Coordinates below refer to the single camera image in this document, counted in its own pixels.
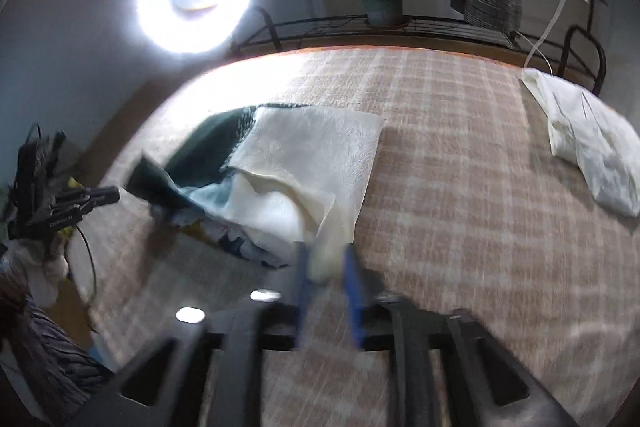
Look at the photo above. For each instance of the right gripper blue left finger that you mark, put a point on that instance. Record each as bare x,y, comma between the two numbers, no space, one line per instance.
302,288

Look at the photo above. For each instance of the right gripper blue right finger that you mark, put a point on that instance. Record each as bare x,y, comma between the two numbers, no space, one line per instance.
356,290

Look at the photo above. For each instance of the plaid beige bed blanket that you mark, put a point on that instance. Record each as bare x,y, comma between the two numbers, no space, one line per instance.
466,208

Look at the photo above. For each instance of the green and white printed t-shirt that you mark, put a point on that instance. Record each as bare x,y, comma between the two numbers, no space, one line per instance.
263,179

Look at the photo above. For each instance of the left hand white knit glove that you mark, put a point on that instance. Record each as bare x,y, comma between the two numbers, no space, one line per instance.
31,269

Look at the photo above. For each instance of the folded white shirt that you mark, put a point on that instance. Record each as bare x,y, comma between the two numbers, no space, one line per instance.
591,135

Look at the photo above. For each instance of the black metal clothes rack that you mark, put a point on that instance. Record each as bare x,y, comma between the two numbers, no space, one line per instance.
450,26

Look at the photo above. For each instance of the small potted plant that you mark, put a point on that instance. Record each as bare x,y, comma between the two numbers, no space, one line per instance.
384,13

